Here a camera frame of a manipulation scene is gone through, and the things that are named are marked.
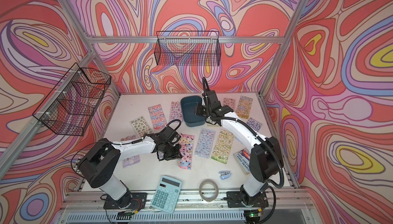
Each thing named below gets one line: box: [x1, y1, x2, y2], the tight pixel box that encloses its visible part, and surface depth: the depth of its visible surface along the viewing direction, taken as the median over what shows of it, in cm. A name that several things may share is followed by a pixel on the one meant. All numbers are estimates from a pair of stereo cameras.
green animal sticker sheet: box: [210, 128, 235, 165], surface depth 93 cm
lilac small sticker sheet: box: [168, 101, 184, 123], surface depth 110 cm
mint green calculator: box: [150, 175, 183, 214], surface depth 75 cm
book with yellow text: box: [232, 147, 252, 175], surface depth 87 cm
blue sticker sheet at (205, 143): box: [194, 127, 216, 160], surface depth 95 cm
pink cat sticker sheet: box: [178, 132, 195, 170], surface depth 90 cm
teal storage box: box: [180, 95, 207, 128], surface depth 112 cm
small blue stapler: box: [217, 170, 232, 181], surface depth 82 cm
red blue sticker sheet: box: [147, 103, 168, 130], surface depth 107 cm
